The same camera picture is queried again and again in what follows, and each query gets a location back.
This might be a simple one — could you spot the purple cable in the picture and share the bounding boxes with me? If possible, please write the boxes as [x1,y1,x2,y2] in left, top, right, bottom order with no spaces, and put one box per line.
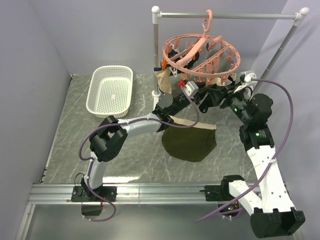
[193,77,294,223]
[78,86,201,223]

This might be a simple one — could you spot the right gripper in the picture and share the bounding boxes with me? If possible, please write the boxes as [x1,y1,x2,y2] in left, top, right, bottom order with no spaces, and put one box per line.
[207,81,252,125]

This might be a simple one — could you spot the pink round clip hanger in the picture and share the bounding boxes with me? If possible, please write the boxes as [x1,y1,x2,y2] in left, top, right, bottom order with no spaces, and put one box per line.
[160,9,241,86]

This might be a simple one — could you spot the white plastic basket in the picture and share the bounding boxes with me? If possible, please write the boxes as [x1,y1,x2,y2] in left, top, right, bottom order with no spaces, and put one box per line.
[86,65,133,119]

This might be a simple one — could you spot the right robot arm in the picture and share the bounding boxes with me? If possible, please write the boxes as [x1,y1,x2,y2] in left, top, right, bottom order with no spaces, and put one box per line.
[212,86,306,239]

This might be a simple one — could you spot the metal clothes rack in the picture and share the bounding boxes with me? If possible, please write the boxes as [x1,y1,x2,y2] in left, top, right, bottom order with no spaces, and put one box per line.
[150,5,311,106]

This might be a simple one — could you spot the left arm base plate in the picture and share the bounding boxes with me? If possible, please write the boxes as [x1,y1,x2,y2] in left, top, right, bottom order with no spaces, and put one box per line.
[70,185,117,203]

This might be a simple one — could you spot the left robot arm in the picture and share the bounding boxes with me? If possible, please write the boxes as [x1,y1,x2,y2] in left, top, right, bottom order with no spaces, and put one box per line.
[82,86,217,201]

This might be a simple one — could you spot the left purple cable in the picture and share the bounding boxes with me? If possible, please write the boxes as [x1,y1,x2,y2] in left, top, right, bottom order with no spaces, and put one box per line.
[78,86,201,223]

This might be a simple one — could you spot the aluminium rail frame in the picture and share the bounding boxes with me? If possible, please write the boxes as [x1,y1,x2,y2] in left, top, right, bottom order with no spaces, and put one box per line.
[14,73,305,240]

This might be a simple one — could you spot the olive green underwear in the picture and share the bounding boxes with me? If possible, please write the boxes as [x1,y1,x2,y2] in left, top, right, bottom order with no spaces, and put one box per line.
[161,116,217,163]

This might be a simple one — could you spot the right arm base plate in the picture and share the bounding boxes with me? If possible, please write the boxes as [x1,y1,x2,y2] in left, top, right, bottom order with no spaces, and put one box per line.
[204,185,235,202]

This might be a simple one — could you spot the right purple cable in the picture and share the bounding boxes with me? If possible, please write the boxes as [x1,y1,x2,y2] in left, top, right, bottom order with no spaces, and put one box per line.
[193,77,294,223]

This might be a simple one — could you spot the grey striped hanging underwear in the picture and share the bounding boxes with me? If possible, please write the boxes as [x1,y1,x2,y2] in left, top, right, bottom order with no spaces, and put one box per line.
[189,45,238,84]

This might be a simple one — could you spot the black underwear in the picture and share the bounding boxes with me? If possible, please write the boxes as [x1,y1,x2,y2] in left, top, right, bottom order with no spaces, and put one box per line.
[202,73,237,107]

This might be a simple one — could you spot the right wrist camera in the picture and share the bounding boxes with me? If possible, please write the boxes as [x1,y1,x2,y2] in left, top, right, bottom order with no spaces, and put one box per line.
[234,70,258,93]

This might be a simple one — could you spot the beige hanging underwear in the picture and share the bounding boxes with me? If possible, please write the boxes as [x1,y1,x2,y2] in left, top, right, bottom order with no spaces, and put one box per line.
[153,67,172,94]

